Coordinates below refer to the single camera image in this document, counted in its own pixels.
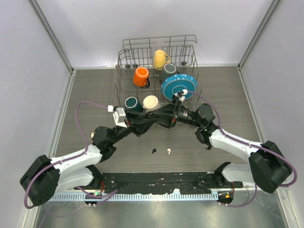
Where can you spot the yellow mug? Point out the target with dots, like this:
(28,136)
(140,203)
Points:
(161,58)

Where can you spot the black earbud charging case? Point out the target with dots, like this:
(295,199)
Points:
(151,115)

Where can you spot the grey wire dish rack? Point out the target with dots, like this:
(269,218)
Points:
(140,53)

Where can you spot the grey mug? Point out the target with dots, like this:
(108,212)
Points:
(168,70)

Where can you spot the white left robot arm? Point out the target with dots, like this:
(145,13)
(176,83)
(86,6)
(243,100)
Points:
(47,176)

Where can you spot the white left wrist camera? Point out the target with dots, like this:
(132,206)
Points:
(119,115)

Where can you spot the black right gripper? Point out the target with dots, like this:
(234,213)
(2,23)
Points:
(168,115)

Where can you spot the cream white mug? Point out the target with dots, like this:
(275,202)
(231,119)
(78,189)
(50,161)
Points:
(151,103)

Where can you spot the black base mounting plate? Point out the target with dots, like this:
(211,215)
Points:
(159,183)

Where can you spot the dark green mug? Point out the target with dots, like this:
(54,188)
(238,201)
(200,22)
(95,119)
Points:
(133,103)

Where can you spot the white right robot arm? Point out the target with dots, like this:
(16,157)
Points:
(264,164)

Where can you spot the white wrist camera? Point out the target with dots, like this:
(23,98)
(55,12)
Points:
(119,115)
(181,95)

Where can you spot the orange mug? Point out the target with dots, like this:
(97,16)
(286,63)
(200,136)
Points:
(141,77)

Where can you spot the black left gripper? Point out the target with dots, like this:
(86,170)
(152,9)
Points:
(139,122)

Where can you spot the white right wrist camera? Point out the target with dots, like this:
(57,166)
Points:
(181,95)

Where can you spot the white slotted cable duct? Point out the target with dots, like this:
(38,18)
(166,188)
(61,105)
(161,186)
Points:
(175,196)

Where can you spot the blue dotted plate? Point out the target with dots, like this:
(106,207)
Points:
(177,83)

